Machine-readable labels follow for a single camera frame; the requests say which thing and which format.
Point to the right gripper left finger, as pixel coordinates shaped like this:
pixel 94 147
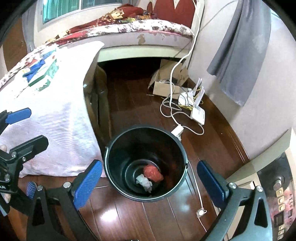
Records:
pixel 43 222

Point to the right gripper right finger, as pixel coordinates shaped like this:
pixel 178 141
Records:
pixel 255 222

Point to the white wifi router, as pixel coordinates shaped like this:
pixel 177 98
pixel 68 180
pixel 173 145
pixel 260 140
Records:
pixel 191 97

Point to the floral bed mattress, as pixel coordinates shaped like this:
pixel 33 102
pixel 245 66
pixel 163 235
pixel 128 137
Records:
pixel 145 38

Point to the brown cardboard box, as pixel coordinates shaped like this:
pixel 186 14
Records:
pixel 160 81

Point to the pink cloth covered table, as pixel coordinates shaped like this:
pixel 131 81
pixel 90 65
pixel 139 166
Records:
pixel 58 112

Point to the white modem box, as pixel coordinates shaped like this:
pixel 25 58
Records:
pixel 198 115

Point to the white power strip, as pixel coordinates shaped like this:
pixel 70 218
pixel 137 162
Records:
pixel 177 131

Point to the black trash bucket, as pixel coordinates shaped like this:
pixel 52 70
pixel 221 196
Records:
pixel 131 151

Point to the grey hanging cloth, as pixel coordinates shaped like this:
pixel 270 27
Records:
pixel 239 59

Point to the white crumpled tissue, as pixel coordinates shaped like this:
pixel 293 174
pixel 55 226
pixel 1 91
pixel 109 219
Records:
pixel 144 182

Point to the red heart headboard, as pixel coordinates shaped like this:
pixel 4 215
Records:
pixel 180 12

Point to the red patterned blanket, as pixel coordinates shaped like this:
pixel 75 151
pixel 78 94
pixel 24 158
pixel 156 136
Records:
pixel 125 13

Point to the red crumpled trash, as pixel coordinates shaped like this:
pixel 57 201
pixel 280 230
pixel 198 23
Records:
pixel 151 172

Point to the blue sock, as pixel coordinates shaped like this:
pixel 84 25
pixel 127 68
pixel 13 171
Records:
pixel 33 69

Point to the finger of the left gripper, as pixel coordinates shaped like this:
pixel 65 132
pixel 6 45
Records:
pixel 9 118
pixel 25 148

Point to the cable inline switch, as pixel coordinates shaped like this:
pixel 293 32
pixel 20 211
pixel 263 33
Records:
pixel 201 212

